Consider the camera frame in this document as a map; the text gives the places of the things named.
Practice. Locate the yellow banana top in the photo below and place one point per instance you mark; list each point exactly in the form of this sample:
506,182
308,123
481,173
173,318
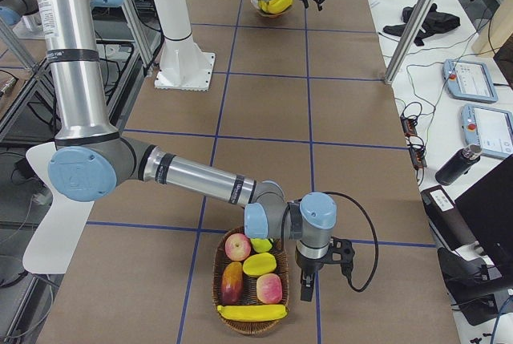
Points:
275,4

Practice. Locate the yellow banana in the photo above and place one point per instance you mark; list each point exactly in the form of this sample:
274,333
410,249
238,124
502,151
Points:
253,313
275,4
279,10
263,6

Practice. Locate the yellow banana bottom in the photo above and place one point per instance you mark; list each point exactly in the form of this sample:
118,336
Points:
253,313

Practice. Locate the grey square plate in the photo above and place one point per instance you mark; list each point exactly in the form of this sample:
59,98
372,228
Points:
253,3

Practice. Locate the wicker basket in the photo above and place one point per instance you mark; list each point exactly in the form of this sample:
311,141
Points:
249,295

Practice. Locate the pink apple lower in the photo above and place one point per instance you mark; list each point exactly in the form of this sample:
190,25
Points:
269,288

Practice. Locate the pink apple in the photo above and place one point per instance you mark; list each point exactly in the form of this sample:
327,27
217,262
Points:
269,288
237,247

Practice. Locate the yellow lemon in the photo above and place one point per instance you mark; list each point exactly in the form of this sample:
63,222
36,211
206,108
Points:
259,264

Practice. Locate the green pear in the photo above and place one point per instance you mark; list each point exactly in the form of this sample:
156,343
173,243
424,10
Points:
261,245

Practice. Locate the pink apple upper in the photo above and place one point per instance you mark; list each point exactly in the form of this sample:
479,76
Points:
237,247

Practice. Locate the red yellow mango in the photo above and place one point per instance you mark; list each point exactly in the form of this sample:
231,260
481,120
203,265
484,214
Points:
232,284

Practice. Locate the black cloth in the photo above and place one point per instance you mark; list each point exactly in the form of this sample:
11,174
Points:
436,22

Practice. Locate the white pillar base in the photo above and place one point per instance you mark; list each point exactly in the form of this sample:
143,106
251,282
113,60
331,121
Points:
183,65

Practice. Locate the black box device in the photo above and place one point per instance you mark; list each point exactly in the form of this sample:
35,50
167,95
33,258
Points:
446,218

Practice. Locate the teach pendant far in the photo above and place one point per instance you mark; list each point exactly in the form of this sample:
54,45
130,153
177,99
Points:
469,81

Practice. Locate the teach pendant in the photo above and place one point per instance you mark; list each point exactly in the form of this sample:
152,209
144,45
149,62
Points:
469,81
489,128

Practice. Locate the black monitor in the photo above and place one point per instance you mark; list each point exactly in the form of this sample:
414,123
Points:
486,207

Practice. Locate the black bottle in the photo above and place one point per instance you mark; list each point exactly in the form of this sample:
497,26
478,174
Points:
459,164

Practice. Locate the teach pendant near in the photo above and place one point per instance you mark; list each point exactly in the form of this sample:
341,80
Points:
489,128

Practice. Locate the white chair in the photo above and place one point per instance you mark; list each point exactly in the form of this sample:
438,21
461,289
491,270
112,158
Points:
54,241

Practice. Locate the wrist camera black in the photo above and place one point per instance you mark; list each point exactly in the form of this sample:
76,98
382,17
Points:
340,252

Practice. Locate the aluminium frame post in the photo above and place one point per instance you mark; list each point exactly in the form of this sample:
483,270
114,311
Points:
413,26

